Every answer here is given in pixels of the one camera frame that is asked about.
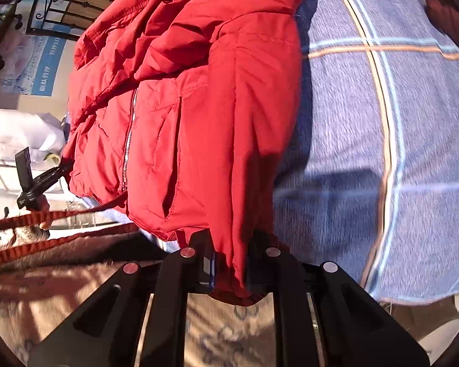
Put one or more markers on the beige floral fabric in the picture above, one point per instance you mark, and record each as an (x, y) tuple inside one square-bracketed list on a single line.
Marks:
[(61, 294)]

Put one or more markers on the red ribbed knit cloth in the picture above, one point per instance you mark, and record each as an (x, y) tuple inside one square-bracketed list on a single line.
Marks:
[(61, 214)]

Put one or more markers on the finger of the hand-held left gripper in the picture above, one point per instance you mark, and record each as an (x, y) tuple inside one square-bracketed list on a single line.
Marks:
[(51, 176), (23, 166)]

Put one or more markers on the grey fur trim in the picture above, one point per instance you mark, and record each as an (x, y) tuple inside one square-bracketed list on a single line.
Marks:
[(26, 233)]

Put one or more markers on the black iron bed frame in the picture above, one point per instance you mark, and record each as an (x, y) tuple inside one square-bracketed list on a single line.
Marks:
[(85, 5)]

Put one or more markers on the dark red garment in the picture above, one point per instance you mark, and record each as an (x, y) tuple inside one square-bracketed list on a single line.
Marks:
[(443, 15)]

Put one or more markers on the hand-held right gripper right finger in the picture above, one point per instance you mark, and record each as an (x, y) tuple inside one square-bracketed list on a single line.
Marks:
[(254, 275)]

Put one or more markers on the red puffer jacket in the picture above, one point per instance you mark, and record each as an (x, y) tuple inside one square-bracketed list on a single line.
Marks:
[(214, 122)]

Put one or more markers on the blue plaid bedsheet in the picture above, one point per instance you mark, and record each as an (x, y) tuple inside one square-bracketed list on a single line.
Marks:
[(348, 122)]

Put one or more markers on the person's left hand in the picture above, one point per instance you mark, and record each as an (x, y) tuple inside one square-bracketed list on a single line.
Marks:
[(43, 220)]

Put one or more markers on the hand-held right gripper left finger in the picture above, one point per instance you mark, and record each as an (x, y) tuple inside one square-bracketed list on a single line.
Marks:
[(208, 271)]

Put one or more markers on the blue and white wall poster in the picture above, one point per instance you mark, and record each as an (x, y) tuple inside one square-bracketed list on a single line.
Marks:
[(38, 68)]

